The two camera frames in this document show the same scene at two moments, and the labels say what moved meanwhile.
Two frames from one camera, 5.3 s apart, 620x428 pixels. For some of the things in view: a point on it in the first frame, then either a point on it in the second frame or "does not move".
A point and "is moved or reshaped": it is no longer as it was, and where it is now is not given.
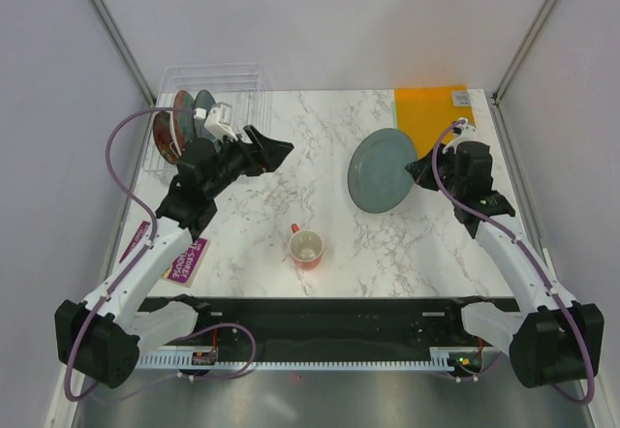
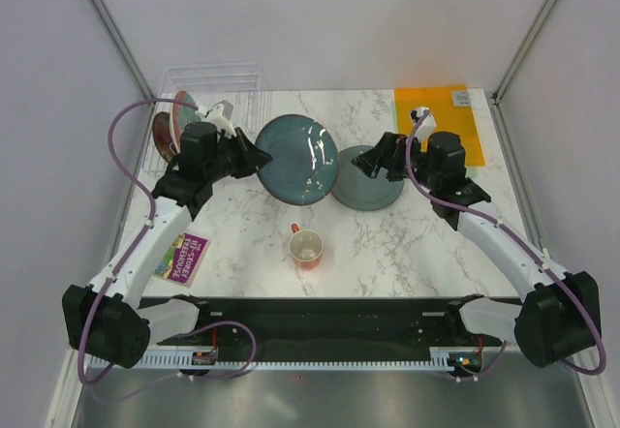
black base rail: [325, 325] does not move
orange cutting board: [425, 113] does not move
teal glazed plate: [202, 103] to [304, 158]
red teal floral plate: [184, 117] does not move
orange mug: [306, 247] does not move
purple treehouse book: [184, 269] does not move
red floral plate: [165, 136] does not move
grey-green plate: [378, 180] is moved or reshaped
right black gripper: [420, 171] to [391, 147]
